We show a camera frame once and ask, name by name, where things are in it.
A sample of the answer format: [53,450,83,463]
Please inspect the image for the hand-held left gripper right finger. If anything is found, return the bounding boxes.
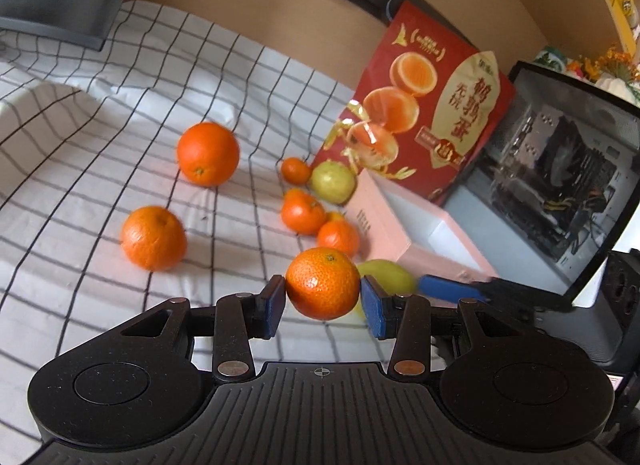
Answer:
[360,276,539,379]

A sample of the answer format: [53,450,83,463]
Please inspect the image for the yellow toys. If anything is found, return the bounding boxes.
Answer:
[600,0,640,41]

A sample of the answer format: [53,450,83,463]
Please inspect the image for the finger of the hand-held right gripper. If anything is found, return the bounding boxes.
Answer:
[417,274,576,314]

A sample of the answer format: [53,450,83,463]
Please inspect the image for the glass-sided computer case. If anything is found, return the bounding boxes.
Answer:
[442,61,640,308]

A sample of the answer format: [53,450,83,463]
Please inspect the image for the small mandarin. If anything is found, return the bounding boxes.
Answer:
[281,157,313,184]

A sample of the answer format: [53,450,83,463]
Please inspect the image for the yellow flowers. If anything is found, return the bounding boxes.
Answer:
[567,45,640,93]

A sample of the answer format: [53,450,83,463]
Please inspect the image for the pink box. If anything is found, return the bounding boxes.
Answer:
[345,168,501,296]

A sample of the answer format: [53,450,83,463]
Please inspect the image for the large orange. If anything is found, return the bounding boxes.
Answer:
[176,122,241,188]
[120,206,188,272]

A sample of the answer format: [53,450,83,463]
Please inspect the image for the black speaker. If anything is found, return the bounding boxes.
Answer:
[597,250,640,346]

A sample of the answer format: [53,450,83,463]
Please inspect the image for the checked white bed sheet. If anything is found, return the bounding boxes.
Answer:
[0,0,451,465]

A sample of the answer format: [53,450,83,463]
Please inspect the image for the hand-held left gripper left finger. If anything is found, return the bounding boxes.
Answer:
[120,275,287,379]

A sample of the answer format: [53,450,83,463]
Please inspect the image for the red gift box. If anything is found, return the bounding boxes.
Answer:
[311,0,517,206]

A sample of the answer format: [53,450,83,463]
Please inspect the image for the white green cup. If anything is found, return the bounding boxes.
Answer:
[532,46,568,71]

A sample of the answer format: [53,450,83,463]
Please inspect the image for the green pear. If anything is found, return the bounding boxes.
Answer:
[356,259,418,322]
[309,160,357,206]

